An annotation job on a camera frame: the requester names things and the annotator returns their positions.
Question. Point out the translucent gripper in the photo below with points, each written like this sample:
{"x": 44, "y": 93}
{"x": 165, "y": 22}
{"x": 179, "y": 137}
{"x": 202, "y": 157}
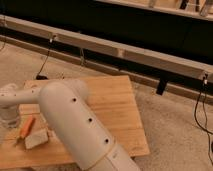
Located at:
{"x": 9, "y": 117}

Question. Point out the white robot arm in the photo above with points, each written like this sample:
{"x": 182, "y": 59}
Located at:
{"x": 63, "y": 105}

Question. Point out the beige sponge block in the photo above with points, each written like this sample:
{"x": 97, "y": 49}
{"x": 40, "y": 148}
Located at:
{"x": 36, "y": 138}

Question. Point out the wooden table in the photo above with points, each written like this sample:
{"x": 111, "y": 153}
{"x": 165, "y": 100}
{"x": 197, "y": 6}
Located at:
{"x": 112, "y": 101}

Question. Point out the long wooden rail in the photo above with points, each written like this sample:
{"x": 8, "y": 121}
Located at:
{"x": 163, "y": 70}

